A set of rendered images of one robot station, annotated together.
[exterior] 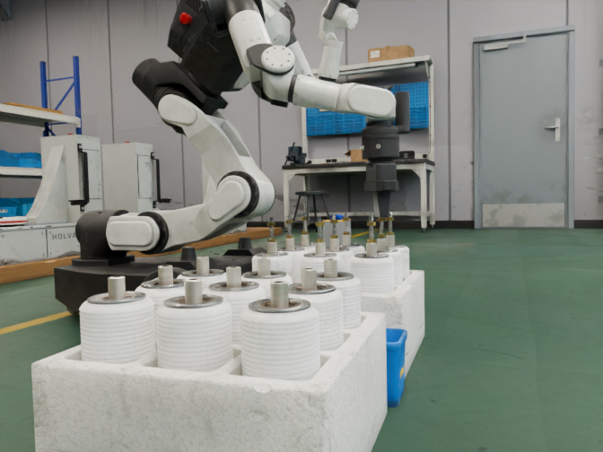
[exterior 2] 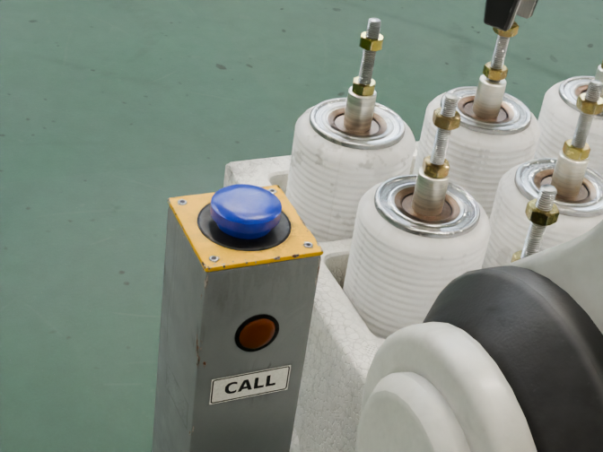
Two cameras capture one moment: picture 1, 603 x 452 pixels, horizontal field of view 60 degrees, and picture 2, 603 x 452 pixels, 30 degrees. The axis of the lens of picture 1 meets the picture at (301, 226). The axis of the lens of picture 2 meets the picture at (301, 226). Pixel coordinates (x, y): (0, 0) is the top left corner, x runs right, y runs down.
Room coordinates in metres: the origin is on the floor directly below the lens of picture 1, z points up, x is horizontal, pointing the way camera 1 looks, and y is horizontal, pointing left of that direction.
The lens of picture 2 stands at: (1.96, 0.28, 0.68)
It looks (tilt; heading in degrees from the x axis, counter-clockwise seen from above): 34 degrees down; 223
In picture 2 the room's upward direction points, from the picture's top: 8 degrees clockwise
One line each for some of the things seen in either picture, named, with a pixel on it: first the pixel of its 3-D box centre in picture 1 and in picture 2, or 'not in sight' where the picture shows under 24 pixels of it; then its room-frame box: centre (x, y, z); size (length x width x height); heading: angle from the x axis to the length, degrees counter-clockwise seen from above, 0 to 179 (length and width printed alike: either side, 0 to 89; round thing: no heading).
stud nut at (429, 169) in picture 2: not in sight; (435, 166); (1.41, -0.12, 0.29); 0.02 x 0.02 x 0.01; 80
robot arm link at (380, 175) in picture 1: (380, 166); not in sight; (1.26, -0.19, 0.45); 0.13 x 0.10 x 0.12; 11
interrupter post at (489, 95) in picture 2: (381, 245); (488, 97); (1.26, -0.19, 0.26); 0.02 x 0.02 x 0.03
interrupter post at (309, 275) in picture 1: (309, 280); not in sight; (0.74, -0.01, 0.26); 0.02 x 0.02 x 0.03
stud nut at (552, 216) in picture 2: not in sight; (542, 212); (1.45, -0.01, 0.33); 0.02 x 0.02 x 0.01; 84
